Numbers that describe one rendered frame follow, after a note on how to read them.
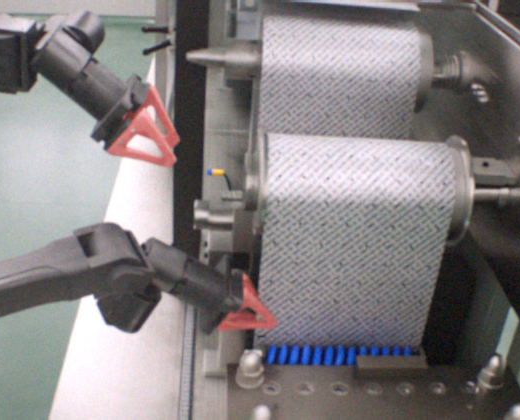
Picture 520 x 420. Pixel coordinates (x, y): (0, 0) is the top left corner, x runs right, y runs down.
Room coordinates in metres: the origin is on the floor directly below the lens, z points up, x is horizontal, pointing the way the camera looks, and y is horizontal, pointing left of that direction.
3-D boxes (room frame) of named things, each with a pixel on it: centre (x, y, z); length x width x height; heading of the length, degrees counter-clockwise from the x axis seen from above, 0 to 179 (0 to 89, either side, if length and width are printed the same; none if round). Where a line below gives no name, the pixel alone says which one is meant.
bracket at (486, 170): (0.82, -0.30, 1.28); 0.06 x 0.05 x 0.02; 95
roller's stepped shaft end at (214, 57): (1.04, 0.10, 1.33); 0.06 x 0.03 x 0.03; 95
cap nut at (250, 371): (0.67, 0.00, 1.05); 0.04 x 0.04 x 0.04
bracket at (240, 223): (0.83, 0.04, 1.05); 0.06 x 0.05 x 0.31; 95
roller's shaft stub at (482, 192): (0.82, -0.29, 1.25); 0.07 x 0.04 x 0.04; 95
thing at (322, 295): (0.75, -0.12, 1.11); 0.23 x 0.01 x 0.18; 95
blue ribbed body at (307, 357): (0.72, -0.13, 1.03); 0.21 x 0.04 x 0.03; 95
